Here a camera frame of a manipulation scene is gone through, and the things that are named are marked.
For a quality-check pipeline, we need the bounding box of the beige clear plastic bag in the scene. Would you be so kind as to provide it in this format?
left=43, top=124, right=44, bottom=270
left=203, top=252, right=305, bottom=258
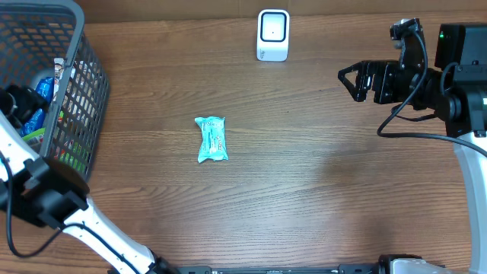
left=53, top=58, right=99, bottom=119

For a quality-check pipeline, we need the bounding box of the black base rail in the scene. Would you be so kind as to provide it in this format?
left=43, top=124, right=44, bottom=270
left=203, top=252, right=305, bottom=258
left=108, top=253, right=446, bottom=274

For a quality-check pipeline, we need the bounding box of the teal wet wipes pack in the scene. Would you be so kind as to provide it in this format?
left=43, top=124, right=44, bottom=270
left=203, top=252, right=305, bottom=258
left=195, top=116, right=228, bottom=163

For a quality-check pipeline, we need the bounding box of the blue snack bar wrapper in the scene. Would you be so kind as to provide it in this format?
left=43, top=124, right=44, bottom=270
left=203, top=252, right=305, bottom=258
left=20, top=77, right=54, bottom=137

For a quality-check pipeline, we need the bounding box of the white barcode scanner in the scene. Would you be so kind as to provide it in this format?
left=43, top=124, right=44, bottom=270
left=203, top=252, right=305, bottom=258
left=256, top=9, right=290, bottom=62

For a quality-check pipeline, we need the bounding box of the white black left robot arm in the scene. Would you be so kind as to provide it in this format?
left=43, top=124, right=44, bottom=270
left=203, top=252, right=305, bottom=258
left=1, top=85, right=176, bottom=273

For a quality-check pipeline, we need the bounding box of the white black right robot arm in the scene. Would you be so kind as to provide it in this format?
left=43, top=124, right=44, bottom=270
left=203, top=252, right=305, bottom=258
left=338, top=18, right=486, bottom=273

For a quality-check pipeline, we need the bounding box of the green clear snack bag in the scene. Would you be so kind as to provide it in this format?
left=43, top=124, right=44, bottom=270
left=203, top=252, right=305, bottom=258
left=22, top=110, right=88, bottom=174

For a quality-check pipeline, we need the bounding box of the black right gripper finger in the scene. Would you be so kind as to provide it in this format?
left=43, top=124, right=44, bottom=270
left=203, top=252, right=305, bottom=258
left=338, top=72, right=360, bottom=102
left=338, top=62, right=362, bottom=78

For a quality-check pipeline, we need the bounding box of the dark grey plastic basket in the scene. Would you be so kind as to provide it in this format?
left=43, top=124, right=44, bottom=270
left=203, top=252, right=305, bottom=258
left=1, top=0, right=110, bottom=180

